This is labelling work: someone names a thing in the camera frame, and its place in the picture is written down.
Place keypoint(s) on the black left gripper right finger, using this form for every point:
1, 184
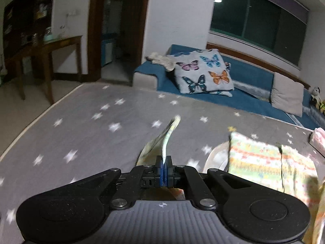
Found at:
172, 175

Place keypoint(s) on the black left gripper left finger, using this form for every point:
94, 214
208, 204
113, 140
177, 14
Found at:
148, 174

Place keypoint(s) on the pastel striped cloth garment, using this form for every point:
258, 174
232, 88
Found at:
265, 151

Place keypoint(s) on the grey star patterned bed sheet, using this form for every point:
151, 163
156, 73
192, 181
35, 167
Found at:
97, 126

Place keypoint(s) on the blue sofa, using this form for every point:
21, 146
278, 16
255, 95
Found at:
252, 89

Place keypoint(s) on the butterfly print pillow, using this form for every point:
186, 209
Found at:
202, 71

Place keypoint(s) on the beige crumpled cloth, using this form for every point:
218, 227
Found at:
167, 62

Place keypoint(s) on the grey plain cushion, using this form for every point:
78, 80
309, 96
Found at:
287, 95

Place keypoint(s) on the pink folded cloth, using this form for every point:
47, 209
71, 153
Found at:
317, 140

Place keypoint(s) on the black white plush toy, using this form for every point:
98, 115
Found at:
317, 101

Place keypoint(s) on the dark wooden side table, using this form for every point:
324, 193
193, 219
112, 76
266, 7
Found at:
43, 53

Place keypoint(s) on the glass jar on table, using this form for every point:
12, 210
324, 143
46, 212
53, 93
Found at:
48, 36

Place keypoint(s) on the dark glass window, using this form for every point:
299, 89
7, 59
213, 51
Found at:
277, 26

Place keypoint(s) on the dark wooden bookshelf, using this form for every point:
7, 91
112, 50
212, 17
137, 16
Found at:
21, 20

